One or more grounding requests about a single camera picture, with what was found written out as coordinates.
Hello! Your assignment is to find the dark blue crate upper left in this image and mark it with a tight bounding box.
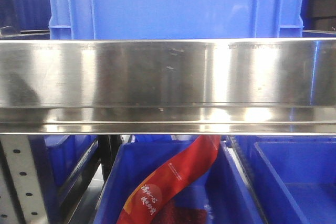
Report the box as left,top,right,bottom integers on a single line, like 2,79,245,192
1,0,51,37

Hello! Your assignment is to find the blue bin lower middle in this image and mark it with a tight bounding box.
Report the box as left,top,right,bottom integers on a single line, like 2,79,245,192
93,141,262,223

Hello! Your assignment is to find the large blue crate on shelf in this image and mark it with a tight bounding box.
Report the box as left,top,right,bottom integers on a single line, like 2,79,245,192
49,0,303,39

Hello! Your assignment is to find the blue bin lower right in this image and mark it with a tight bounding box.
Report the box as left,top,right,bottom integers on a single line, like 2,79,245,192
227,135,335,223

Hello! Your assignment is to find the red printed bag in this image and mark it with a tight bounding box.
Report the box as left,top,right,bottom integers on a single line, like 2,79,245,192
117,135,221,223

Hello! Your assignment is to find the stainless steel shelf rail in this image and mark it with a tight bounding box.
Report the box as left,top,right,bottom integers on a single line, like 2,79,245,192
1,38,335,135

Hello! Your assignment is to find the blue bin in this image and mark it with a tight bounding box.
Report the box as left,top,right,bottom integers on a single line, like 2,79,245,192
227,135,335,223
93,141,262,223
33,135,97,188

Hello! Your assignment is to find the blue bin lower left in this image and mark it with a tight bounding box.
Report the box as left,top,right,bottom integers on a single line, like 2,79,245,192
33,135,97,188

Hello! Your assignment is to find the perforated metal shelf upright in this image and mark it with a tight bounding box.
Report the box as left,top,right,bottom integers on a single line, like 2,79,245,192
1,135,49,223

